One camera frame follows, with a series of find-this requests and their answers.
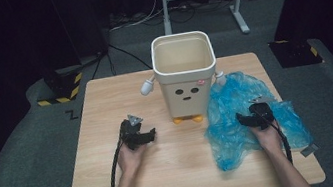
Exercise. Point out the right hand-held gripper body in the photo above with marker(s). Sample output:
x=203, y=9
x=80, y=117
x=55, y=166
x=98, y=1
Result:
x=260, y=114

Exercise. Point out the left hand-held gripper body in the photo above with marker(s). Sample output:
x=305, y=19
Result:
x=131, y=135

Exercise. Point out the blue plastic bag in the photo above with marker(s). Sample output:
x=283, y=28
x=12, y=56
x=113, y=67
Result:
x=227, y=131

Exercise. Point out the white cartoon face trash bin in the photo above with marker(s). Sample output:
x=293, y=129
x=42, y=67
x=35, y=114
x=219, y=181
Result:
x=186, y=103

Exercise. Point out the person's left hand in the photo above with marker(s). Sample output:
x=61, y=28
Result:
x=131, y=160

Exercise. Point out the person's right hand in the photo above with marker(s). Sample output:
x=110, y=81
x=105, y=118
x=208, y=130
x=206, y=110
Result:
x=268, y=139

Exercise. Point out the grey tape piece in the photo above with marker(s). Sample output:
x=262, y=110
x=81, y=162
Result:
x=310, y=149

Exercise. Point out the black base with yellow stripes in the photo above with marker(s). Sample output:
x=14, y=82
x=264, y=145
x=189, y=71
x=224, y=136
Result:
x=293, y=53
x=62, y=84

